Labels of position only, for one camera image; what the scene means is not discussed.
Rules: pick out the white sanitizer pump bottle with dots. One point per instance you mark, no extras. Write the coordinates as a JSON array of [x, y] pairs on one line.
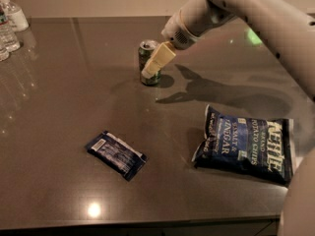
[[15, 15]]

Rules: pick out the blue rxbar blueberry wrapper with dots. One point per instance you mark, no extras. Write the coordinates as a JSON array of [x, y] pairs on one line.
[[116, 154]]

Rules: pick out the blue kettle chips bag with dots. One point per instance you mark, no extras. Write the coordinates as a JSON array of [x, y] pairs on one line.
[[257, 147]]

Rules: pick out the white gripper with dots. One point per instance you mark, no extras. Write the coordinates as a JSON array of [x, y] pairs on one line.
[[177, 33]]

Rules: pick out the clear water bottle at edge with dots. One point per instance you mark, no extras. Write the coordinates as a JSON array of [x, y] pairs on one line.
[[4, 54]]

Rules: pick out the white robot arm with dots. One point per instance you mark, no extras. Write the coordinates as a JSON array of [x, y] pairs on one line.
[[286, 31]]

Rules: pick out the clear plastic water bottle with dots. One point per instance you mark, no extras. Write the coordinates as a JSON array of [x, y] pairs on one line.
[[7, 36]]

